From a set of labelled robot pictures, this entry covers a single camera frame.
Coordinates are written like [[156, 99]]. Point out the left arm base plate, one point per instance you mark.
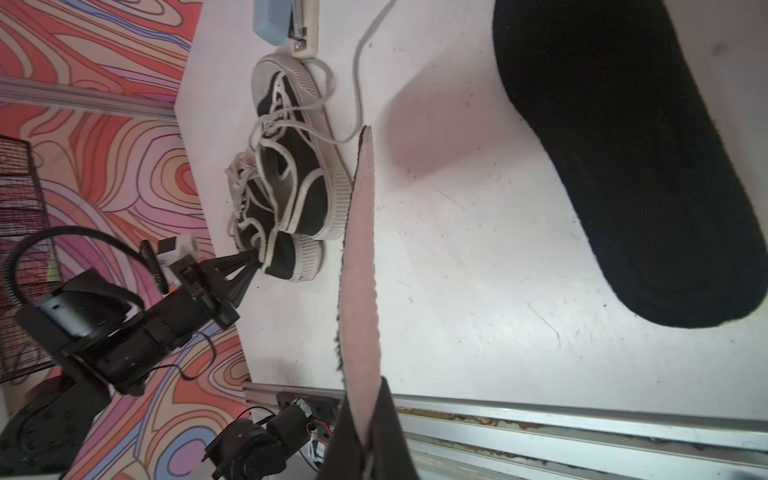
[[261, 440]]

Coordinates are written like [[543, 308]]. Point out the black canvas sneaker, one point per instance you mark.
[[253, 226], [294, 152]]

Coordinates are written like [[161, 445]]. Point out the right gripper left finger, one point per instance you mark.
[[344, 459]]

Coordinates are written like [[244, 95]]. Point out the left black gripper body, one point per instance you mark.
[[99, 332]]

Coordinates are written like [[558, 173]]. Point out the black shoe insole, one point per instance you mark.
[[359, 336], [605, 87]]

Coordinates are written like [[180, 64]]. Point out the aluminium rail with vents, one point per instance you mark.
[[471, 439]]

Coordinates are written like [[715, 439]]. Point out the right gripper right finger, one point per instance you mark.
[[390, 453]]

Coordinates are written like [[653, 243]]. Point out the grey blue stapler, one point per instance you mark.
[[294, 24]]

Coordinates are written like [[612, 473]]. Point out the black wire basket left wall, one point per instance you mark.
[[23, 212]]

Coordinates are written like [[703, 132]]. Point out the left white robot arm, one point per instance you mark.
[[46, 435]]

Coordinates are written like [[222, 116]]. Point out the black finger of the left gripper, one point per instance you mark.
[[229, 277]]

